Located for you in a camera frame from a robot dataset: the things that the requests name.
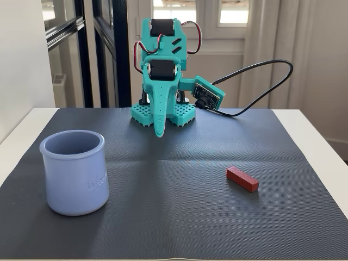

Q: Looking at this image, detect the teal gripper black servo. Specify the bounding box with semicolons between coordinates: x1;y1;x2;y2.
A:
142;55;182;139

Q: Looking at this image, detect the red wooden block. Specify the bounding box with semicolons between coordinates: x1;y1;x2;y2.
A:
226;166;260;194

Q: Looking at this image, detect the teal perforated robot base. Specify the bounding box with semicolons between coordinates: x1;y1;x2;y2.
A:
130;102;196;128

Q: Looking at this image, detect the lilac ceramic pot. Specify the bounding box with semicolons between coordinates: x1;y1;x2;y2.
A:
39;129;110;217

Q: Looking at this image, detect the black framed glass door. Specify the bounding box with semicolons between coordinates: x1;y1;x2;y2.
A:
42;0;132;108

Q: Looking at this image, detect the white framed window door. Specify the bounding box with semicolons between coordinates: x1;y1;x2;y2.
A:
130;0;250;109

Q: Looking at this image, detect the dark grey ribbed mat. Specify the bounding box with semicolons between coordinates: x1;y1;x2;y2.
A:
0;107;344;260

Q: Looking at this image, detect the white curtain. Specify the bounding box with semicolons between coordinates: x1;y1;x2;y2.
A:
243;0;292;109

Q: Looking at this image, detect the wrist camera on teal mount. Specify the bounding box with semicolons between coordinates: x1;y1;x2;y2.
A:
178;76;226;112

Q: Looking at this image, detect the red black servo wire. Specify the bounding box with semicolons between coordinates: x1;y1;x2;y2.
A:
180;21;204;55
133;40;160;74

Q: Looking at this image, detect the black camera cable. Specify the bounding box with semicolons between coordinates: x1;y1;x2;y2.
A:
210;59;294;118

